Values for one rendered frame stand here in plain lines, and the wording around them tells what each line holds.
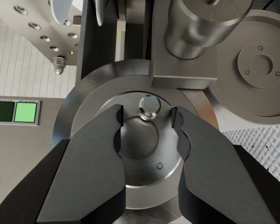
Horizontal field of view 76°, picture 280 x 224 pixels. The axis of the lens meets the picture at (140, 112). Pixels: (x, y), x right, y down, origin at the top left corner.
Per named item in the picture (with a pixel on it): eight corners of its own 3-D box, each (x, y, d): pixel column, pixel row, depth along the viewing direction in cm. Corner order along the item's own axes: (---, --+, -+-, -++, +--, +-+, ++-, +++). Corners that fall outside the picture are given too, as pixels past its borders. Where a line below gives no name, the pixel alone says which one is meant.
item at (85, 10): (94, -67, 21) (79, 88, 18) (115, 43, 44) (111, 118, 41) (89, -68, 21) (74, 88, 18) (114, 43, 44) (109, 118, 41)
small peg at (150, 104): (136, 110, 11) (144, 90, 11) (135, 117, 14) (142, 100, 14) (157, 119, 11) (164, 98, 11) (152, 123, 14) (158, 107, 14)
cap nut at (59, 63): (64, 57, 49) (62, 72, 49) (68, 62, 53) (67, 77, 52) (50, 56, 49) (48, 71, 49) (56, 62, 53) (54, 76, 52)
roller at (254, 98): (315, 11, 18) (332, 128, 16) (211, 86, 44) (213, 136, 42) (200, 6, 18) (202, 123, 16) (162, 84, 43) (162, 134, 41)
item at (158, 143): (71, 165, 13) (111, 76, 14) (79, 162, 15) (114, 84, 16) (166, 205, 13) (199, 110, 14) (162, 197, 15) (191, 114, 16)
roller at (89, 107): (203, 78, 16) (204, 213, 15) (162, 116, 42) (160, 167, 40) (77, 70, 16) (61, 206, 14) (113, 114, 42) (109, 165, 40)
